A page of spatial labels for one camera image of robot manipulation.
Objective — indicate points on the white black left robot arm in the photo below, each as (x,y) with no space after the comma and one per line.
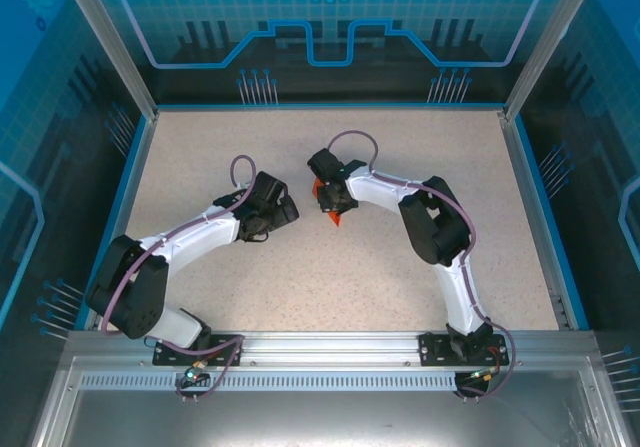
(200,234)

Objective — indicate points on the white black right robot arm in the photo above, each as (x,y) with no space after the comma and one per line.
(380,189)

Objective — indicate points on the long blue trim strip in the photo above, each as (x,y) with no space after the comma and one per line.
(325,106)

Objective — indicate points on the aluminium base beam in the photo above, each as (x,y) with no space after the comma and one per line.
(325,347)

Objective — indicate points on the blue side trim strip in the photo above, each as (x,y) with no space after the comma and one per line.
(550,217)
(113,222)

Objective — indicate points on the blue circuit print side panel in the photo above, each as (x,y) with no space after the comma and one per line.
(600,117)
(40,117)

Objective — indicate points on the aluminium side rail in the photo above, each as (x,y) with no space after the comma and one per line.
(535,217)
(125,217)

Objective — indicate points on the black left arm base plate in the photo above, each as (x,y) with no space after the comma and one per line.
(170,352)

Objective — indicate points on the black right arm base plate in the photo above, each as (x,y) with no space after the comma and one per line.
(432,349)

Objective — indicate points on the metal tray frame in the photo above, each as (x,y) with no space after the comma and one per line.
(320,417)

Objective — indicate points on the aluminium frame post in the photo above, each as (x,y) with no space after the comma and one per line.
(115,52)
(545,47)

